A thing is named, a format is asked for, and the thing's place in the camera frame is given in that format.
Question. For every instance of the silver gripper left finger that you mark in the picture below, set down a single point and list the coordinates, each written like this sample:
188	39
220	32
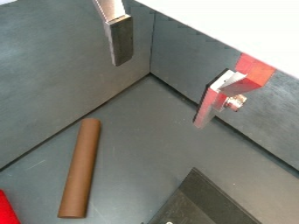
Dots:
119	29

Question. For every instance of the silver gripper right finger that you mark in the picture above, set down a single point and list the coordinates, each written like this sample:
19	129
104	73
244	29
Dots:
215	99

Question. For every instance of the brown oval rod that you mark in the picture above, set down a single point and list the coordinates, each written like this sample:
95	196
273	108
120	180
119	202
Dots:
75	197

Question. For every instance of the black curved fixture stand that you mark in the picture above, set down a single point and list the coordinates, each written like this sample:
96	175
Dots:
200	203

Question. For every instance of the red foam shape board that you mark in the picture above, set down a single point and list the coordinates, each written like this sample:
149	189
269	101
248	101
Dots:
7	212

